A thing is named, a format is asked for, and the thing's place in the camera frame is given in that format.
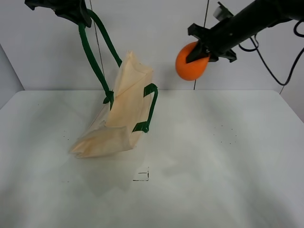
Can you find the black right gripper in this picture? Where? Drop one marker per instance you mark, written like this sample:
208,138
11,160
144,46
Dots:
219,40

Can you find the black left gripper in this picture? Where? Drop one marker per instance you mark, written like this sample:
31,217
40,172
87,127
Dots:
72,10

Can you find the orange with stem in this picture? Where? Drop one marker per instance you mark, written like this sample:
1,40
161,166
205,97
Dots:
190,71

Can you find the white linen bag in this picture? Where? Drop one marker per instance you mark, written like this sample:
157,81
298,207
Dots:
128,108

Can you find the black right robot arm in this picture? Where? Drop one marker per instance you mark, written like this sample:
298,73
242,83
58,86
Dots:
272,12

